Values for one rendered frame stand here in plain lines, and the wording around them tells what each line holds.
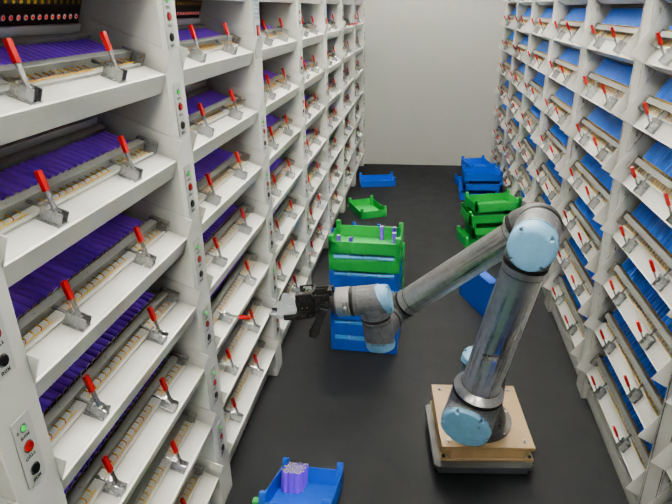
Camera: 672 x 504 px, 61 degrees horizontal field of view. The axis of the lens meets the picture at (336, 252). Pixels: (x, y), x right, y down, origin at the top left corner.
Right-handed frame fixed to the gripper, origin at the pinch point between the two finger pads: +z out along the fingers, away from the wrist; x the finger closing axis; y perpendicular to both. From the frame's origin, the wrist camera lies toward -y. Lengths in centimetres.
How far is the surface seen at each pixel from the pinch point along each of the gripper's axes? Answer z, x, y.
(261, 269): 15.6, -38.4, -1.3
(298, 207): 16, -111, -1
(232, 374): 18.6, 2.1, -20.4
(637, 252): -112, -24, -1
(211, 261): 15.4, 1.6, 20.1
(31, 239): 7, 78, 57
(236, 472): 22, 11, -53
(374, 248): -24, -67, -9
